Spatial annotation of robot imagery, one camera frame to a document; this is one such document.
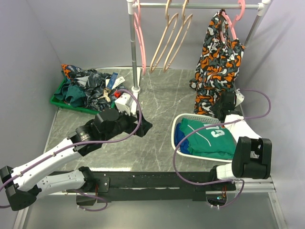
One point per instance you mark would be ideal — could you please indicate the white plastic laundry basket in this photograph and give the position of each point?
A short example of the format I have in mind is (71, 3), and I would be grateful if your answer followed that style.
(200, 118)

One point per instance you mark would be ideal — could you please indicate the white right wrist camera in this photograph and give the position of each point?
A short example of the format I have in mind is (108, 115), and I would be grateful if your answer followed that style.
(239, 97)

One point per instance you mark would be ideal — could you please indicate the green plastic tray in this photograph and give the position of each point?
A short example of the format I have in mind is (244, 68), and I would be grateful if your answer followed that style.
(63, 105)

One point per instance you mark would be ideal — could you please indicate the teal garment in tray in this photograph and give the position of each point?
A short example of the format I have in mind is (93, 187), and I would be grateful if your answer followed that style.
(71, 94)

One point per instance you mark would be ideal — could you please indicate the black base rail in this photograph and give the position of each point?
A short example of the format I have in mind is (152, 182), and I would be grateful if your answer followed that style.
(132, 186)

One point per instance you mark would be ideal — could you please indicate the beige hanger right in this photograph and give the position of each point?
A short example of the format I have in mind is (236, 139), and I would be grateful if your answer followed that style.
(180, 37)

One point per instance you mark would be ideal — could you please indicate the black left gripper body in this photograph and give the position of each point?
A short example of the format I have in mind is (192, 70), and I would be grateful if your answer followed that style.
(125, 123)

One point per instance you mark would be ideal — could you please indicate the blue white clothing tag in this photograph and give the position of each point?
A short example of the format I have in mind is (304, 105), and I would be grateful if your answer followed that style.
(114, 81)

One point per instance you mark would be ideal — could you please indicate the pink hanger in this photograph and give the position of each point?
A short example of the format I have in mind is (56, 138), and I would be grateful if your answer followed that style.
(138, 29)
(237, 18)

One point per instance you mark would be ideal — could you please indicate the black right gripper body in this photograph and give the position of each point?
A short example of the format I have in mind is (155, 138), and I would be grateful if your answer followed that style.
(216, 107)

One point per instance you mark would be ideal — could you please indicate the orange camouflage shorts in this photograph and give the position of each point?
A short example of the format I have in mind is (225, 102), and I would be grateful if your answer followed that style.
(218, 65)

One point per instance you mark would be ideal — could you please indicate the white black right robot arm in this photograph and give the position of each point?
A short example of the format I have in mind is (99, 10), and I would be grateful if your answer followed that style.
(252, 155)

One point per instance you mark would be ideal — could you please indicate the dark patterned garment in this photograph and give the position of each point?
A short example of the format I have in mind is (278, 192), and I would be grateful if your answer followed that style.
(92, 82)

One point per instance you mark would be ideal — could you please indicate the green jersey garment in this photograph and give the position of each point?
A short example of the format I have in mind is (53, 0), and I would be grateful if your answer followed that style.
(213, 142)

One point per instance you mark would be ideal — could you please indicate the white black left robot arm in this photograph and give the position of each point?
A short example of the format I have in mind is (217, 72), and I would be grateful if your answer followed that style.
(25, 184)

